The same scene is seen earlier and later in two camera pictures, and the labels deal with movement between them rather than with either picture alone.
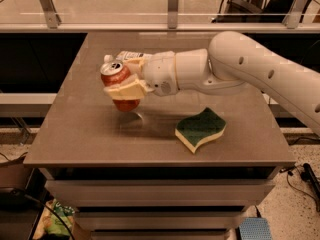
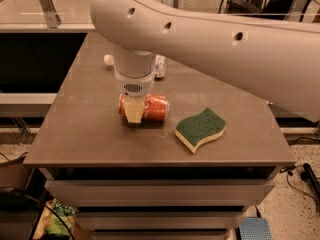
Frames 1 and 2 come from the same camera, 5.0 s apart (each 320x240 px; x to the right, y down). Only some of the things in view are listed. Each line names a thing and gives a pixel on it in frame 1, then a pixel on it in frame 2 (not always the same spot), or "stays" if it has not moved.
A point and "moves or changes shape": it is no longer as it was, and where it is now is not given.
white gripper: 160,72 → 134,85
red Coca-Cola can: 112,74 moves or changes shape
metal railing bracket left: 52,17 stays
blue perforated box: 255,228 stays
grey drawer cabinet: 178,167 stays
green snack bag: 48,223 stays
